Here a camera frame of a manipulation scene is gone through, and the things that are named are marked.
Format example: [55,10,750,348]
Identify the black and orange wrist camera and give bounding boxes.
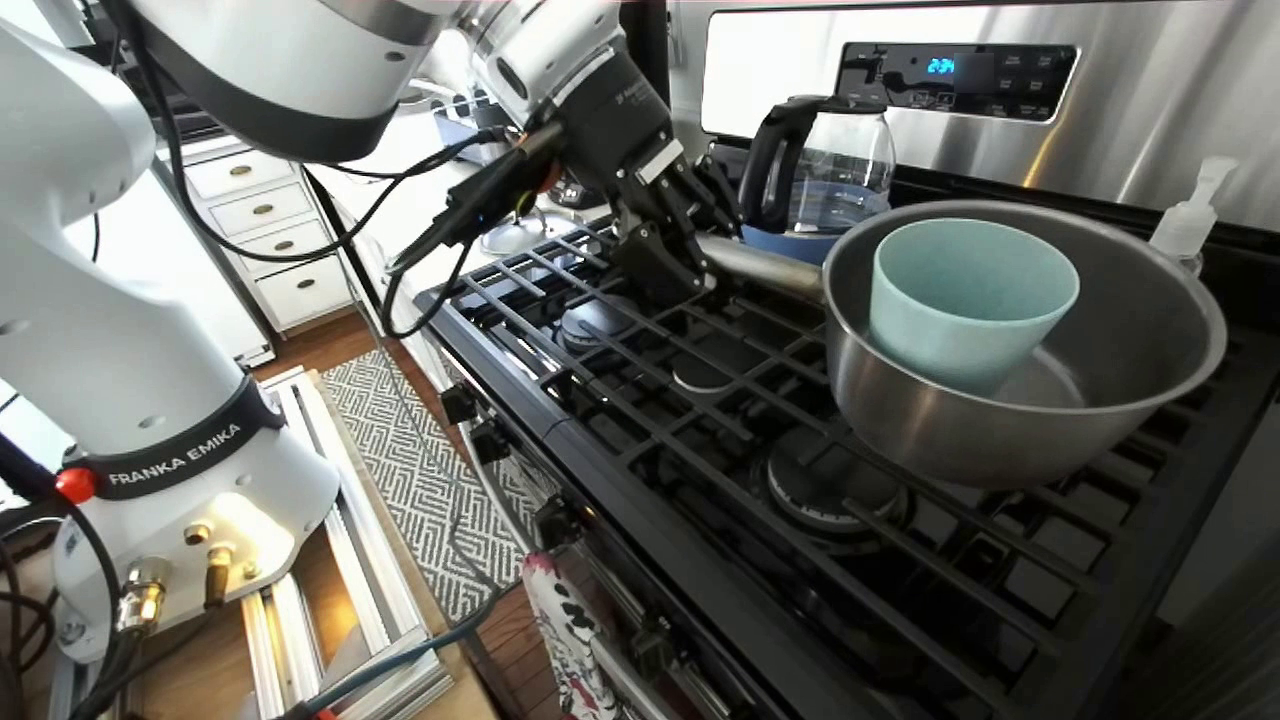
[389,121,568,279]

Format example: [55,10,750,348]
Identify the patterned dish towel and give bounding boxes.
[518,547,636,720]

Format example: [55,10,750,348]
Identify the green liquid soap bottle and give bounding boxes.
[1144,157,1245,279]

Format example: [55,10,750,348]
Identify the stainless gas stove black grates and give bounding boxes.
[408,0,1280,720]

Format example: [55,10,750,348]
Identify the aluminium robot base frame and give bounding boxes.
[235,362,456,720]

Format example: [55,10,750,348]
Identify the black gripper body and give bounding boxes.
[547,43,689,195]

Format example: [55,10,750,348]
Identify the grey patterned floor rug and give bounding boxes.
[314,345,534,628]

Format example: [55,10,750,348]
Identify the silver pot with long handle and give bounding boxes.
[691,195,1231,493]

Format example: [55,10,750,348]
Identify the white drawer cabinet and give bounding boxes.
[177,130,362,340]

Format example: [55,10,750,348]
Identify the teal plastic cup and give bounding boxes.
[865,212,1083,401]

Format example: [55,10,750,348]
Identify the blue bowl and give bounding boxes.
[735,220,847,269]

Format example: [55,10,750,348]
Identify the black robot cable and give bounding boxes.
[115,25,535,345]

